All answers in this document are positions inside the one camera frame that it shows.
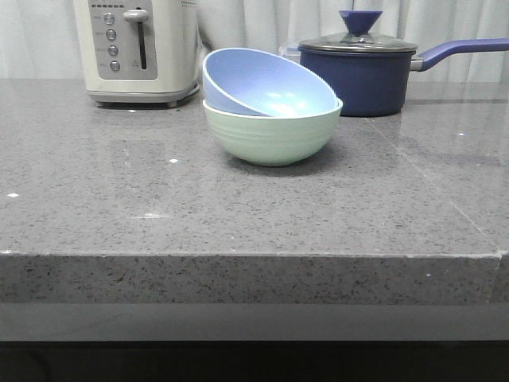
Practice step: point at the blue bowl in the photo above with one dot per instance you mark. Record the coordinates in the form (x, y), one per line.
(253, 82)

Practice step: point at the clear plastic container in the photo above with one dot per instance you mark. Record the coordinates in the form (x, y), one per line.
(290, 51)

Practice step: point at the green bowl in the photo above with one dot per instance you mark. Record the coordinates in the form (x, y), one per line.
(272, 141)

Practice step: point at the glass pot lid blue knob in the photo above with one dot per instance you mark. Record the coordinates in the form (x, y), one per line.
(358, 37)

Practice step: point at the white curtain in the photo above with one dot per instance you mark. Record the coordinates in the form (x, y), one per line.
(39, 38)

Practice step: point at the cream toaster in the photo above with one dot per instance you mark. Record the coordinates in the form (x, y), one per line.
(138, 51)

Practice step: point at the dark blue saucepan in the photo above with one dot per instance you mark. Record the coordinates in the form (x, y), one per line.
(374, 84)

